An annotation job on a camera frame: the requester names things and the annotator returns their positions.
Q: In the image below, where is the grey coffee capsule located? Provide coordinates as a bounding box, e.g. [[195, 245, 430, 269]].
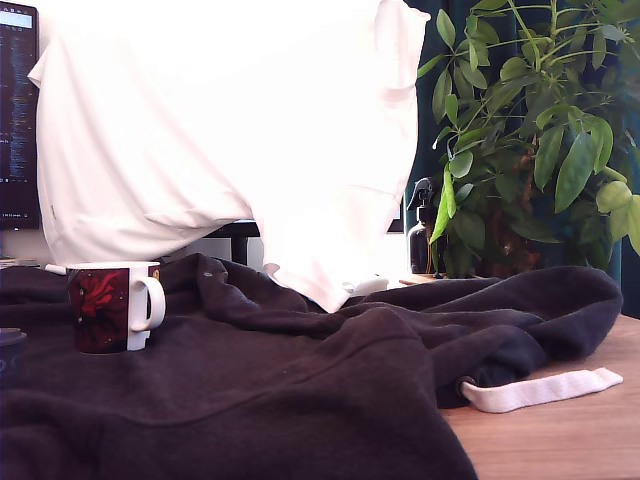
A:
[[0, 326, 28, 392]]

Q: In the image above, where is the black monitor stand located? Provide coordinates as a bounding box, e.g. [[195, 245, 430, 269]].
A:
[[207, 219, 263, 267]]

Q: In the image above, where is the black spray bottle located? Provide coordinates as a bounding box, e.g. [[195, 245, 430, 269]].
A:
[[405, 176, 445, 276]]

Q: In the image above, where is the wooden board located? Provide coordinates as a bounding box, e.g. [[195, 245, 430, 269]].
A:
[[398, 272, 482, 288]]

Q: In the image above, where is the black hoodie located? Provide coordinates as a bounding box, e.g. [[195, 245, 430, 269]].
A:
[[0, 251, 626, 480]]

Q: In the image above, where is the white draped cloth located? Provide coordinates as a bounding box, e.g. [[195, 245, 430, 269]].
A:
[[26, 0, 433, 314]]

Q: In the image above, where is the green leafy houseplant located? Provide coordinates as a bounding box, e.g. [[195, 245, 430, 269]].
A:
[[416, 0, 640, 280]]

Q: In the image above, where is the black computer monitor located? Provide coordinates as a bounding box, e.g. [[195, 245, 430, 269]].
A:
[[0, 1, 41, 232]]

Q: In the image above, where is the red coffee cup white handle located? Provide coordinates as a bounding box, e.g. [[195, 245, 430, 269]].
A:
[[65, 260, 168, 356]]

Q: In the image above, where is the white hoodie drawstring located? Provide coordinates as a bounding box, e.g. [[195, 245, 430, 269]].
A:
[[461, 366, 625, 415]]

